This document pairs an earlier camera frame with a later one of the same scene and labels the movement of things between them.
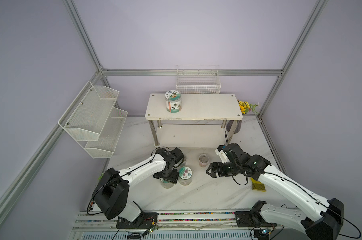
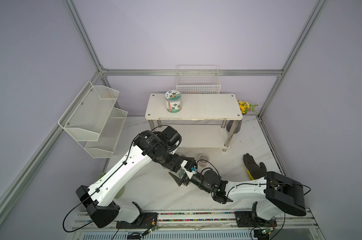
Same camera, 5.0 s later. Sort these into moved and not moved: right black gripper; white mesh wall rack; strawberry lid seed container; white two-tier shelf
Moved: right black gripper
Not moved: white mesh wall rack; strawberry lid seed container; white two-tier shelf
